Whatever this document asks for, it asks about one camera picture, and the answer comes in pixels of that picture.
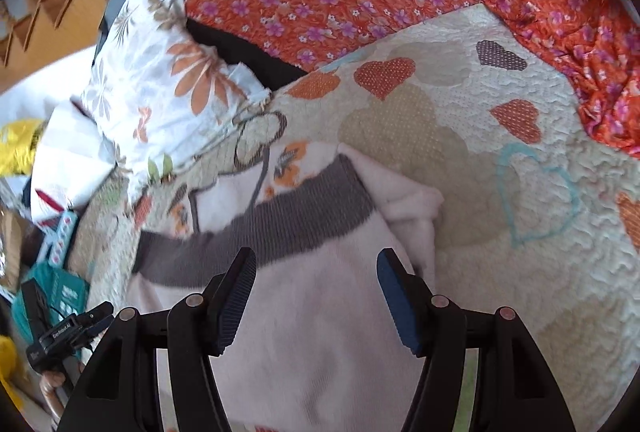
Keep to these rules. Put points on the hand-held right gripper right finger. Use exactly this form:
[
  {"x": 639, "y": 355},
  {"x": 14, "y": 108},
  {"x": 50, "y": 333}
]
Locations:
[{"x": 400, "y": 307}]

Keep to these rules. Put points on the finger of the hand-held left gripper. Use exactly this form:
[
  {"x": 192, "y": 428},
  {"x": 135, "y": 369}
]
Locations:
[
  {"x": 101, "y": 325},
  {"x": 100, "y": 311}
]

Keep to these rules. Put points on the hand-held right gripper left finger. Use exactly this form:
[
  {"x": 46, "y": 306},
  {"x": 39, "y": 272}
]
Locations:
[{"x": 231, "y": 312}]

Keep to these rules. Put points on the pink sweater with grey stripe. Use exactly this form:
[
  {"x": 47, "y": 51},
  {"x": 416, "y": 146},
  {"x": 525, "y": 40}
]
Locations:
[{"x": 310, "y": 337}]

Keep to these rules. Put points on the person's left hand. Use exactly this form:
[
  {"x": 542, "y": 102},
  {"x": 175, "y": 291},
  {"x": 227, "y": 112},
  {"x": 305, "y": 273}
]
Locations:
[{"x": 50, "y": 384}]

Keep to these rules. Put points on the teal box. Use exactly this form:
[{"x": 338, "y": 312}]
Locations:
[{"x": 62, "y": 292}]

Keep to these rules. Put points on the yellow cloth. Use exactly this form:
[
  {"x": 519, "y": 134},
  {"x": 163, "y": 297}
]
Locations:
[{"x": 9, "y": 362}]

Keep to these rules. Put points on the white power strip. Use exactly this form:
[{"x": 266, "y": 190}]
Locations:
[{"x": 62, "y": 234}]

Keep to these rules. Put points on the cardboard box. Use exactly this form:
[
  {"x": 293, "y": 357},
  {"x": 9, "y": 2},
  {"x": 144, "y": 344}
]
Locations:
[{"x": 10, "y": 247}]

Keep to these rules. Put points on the cream heart-patterned quilt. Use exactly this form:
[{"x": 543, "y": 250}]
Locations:
[{"x": 500, "y": 262}]

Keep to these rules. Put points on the yellow plastic bag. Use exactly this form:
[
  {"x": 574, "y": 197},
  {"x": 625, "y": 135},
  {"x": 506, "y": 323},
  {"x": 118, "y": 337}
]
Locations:
[{"x": 17, "y": 146}]

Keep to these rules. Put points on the white floral pillow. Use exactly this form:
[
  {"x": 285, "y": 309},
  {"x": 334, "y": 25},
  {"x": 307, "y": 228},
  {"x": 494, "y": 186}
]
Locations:
[{"x": 165, "y": 81}]

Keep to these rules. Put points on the orange floral blanket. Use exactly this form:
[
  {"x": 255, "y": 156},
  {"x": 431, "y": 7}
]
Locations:
[{"x": 575, "y": 26}]

